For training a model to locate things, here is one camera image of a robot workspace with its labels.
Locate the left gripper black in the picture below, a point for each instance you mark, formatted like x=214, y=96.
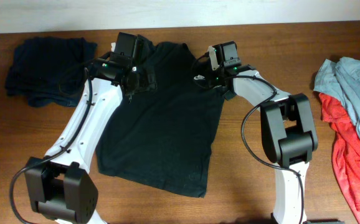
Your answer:
x=147, y=78

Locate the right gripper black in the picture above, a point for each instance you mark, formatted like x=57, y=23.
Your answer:
x=212, y=81

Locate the black Nike t-shirt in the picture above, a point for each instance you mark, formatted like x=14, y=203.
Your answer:
x=163, y=138

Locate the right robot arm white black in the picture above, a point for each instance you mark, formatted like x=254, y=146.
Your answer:
x=288, y=131

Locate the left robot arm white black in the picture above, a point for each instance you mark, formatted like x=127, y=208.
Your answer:
x=59, y=185

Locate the folded navy blue garment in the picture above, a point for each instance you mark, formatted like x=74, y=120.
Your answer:
x=49, y=70

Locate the light grey-blue shirt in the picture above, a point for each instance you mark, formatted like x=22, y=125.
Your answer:
x=341, y=80

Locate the red mesh shirt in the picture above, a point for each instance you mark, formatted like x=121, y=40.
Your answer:
x=345, y=152

